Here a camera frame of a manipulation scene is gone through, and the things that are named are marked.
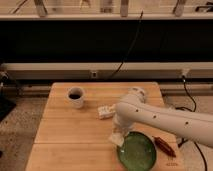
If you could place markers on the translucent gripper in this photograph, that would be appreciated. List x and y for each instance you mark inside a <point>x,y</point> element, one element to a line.
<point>122,129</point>

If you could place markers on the white rectangular sponge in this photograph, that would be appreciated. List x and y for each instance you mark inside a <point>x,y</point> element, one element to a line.
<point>117,139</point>

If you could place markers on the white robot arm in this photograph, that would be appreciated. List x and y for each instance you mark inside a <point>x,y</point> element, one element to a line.
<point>132,108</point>

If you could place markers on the green ceramic bowl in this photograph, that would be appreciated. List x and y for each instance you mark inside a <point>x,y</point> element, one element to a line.
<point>137,153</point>

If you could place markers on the white plastic bottle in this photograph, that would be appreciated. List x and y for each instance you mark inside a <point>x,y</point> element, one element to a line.
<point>106,112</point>

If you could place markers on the red chili pepper toy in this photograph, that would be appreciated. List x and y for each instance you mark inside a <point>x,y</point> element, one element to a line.
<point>164,146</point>

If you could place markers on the wooden table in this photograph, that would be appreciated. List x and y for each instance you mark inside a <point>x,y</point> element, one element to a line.
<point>70,139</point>

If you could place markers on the white wall outlet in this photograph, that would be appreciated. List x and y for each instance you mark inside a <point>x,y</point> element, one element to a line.
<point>94,74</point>

